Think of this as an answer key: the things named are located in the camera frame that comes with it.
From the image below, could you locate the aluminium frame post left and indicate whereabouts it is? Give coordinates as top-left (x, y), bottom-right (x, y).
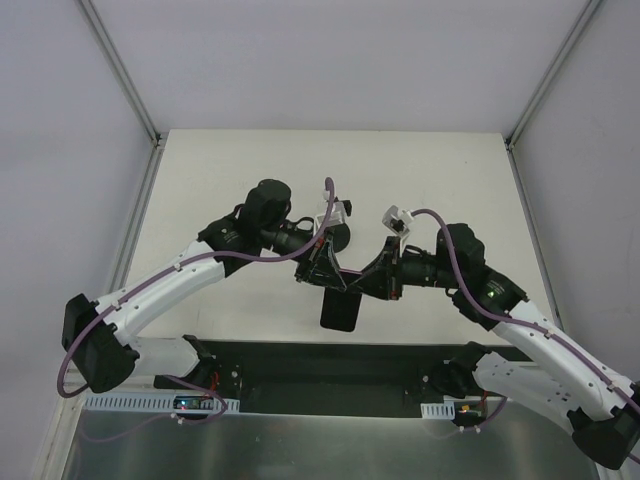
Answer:
top-left (74, 0), bottom-right (163, 147)

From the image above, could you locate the aluminium frame post right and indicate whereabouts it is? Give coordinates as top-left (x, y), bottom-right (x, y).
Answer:
top-left (505, 0), bottom-right (606, 151)

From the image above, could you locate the black phone stand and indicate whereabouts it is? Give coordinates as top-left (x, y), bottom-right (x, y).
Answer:
top-left (327, 198), bottom-right (353, 253)

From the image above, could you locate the white cable duct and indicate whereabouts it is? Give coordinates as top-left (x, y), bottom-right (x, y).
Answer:
top-left (84, 393), bottom-right (240, 415)
top-left (420, 401), bottom-right (456, 421)

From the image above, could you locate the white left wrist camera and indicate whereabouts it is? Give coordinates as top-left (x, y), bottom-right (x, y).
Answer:
top-left (313, 199), bottom-right (353, 233)

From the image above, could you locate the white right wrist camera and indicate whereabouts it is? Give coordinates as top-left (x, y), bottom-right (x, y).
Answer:
top-left (382, 205), bottom-right (414, 237)

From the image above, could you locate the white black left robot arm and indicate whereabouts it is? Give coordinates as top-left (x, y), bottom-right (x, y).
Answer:
top-left (56, 178), bottom-right (352, 398)

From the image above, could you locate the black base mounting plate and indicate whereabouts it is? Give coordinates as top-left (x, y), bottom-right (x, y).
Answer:
top-left (152, 339), bottom-right (531, 416)

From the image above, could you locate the white left cable duct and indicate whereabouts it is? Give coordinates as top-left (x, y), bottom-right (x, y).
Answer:
top-left (84, 393), bottom-right (240, 415)

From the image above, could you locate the aluminium frame post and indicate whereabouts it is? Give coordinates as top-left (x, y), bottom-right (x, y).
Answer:
top-left (74, 0), bottom-right (163, 147)
top-left (505, 0), bottom-right (606, 151)

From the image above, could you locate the purple smartphone black screen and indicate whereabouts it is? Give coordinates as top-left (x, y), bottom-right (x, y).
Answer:
top-left (320, 288), bottom-right (362, 333)

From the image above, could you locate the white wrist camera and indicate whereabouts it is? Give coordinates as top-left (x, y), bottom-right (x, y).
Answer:
top-left (382, 205), bottom-right (414, 237)
top-left (313, 199), bottom-right (353, 233)

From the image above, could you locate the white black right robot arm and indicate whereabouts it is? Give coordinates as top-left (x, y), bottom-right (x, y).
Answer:
top-left (359, 218), bottom-right (639, 470)

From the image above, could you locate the white right cable duct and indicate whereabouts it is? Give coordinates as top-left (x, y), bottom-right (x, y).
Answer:
top-left (420, 401), bottom-right (456, 421)

